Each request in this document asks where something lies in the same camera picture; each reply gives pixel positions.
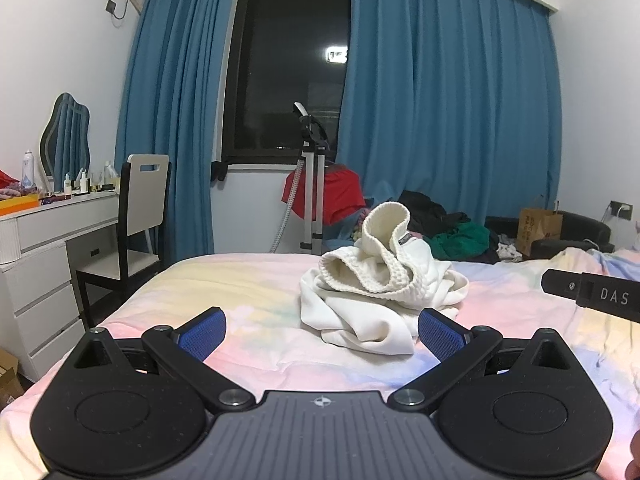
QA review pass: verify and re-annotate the white knit hooded sweater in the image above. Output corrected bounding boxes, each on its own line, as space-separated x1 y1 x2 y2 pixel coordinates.
299 202 470 356

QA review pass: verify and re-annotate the black clothes pile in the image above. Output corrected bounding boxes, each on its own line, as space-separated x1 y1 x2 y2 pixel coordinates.
399 191 471 238

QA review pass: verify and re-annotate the black armchair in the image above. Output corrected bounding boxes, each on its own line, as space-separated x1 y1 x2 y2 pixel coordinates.
485 211 614 259

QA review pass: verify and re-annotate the brown paper bag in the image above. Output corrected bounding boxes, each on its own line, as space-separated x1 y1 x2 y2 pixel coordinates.
515 195 563 257

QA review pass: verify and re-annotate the cardboard box on floor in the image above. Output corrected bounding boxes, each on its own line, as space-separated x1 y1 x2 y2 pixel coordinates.
0 349 24 410

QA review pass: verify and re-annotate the pastel tie-dye bed sheet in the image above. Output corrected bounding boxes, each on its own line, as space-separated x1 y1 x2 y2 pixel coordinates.
0 246 640 480

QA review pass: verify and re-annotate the green garment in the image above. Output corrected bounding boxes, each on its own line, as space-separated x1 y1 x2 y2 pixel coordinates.
424 222 498 263

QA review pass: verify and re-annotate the white dressing desk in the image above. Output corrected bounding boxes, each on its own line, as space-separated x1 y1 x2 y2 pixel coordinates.
1 191 118 382

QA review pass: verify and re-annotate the black and white chair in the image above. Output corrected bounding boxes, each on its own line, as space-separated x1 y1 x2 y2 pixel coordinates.
76 154 171 328

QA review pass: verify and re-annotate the orange box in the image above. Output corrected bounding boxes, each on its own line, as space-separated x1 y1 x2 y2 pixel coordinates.
0 194 40 216

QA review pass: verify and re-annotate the white spray bottle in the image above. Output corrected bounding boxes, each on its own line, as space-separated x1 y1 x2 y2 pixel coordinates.
21 150 37 188

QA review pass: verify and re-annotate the right blue curtain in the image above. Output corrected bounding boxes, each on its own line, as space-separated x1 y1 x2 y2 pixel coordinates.
337 0 562 221

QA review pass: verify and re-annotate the blue curtain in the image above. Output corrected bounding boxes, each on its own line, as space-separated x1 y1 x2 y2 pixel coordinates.
115 0 232 263
337 0 562 221

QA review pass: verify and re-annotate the wavy vanity mirror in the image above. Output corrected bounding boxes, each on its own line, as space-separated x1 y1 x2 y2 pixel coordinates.
38 92 90 193

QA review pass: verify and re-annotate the red garment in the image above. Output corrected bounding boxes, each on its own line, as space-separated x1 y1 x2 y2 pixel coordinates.
281 165 367 226

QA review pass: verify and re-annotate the left blue curtain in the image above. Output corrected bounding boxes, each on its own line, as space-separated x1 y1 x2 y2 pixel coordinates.
115 0 232 263

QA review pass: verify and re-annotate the white tripod stand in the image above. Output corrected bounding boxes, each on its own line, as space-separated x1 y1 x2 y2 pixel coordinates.
269 101 329 256

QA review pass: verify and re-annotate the dark window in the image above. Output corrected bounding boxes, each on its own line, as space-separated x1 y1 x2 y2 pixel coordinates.
221 0 350 165

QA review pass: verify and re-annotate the wall power socket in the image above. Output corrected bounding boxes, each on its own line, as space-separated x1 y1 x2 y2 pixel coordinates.
608 200 634 221

